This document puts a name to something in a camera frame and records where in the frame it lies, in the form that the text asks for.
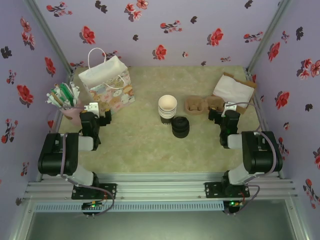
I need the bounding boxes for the brown pulp cup carrier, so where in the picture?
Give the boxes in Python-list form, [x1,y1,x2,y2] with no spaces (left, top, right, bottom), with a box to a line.
[184,95,225,115]

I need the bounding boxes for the cartoon animal paper gift bag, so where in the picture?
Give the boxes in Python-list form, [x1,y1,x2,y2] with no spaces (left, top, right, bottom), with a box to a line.
[78,47,136,115]

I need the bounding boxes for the black paper coffee cup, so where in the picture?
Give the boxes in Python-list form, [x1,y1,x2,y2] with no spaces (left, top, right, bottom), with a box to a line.
[158,94,178,113]

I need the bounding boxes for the white napkins in box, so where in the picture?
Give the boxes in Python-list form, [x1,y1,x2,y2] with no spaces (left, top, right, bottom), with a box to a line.
[212,71,258,115]

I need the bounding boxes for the pink cup of utensils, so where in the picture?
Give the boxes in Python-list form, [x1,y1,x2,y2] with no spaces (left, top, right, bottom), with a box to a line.
[51,72,76,131]

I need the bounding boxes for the white napkin stack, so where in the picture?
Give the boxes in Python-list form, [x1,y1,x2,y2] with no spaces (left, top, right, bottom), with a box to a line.
[212,74,252,109]

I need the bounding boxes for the stack of black lids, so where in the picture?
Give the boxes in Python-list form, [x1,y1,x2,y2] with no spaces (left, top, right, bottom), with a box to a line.
[171,122,191,139]

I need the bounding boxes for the white wrapped straw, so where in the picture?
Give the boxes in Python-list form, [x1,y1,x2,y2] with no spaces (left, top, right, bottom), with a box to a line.
[45,92,62,108]
[51,84,66,106]
[69,81,81,100]

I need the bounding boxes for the grey steel panel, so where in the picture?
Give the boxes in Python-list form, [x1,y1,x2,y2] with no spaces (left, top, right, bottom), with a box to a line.
[24,211,301,240]

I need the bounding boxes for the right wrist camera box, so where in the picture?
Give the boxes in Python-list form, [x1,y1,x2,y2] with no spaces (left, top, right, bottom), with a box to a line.
[223,101,238,112]

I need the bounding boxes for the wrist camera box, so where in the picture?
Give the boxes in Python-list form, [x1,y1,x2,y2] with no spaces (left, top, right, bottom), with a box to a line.
[223,101,238,112]
[84,101,100,114]

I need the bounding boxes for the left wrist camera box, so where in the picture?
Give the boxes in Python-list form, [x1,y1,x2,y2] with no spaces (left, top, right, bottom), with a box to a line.
[84,101,100,114]

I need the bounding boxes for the left arm grey cable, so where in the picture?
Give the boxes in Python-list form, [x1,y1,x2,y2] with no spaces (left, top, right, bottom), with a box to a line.
[46,104,116,219]

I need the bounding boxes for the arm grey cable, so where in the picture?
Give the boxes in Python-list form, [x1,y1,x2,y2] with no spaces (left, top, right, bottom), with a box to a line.
[226,101,279,217]
[46,104,116,219]

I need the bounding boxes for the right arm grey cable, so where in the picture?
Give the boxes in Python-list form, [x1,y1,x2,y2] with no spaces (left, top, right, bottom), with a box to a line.
[226,101,279,217]

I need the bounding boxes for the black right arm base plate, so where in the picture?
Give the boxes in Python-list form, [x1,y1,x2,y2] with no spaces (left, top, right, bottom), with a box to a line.
[204,181,251,200]

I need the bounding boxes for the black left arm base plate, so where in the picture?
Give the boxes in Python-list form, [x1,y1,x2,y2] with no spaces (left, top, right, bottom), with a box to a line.
[71,183,118,200]

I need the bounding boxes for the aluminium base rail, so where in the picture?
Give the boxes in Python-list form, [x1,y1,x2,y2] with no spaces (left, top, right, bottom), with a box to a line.
[24,171,298,201]

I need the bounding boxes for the grey slotted cable duct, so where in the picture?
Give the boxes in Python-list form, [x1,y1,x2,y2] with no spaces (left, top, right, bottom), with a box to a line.
[33,201,225,213]

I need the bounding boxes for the aluminium corner post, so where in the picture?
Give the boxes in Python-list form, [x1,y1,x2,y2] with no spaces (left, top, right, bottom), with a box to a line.
[23,0,76,76]
[246,0,293,73]

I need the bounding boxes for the aluminium frame bar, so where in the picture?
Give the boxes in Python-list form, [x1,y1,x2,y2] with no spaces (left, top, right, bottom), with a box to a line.
[284,197,312,240]
[8,197,35,240]

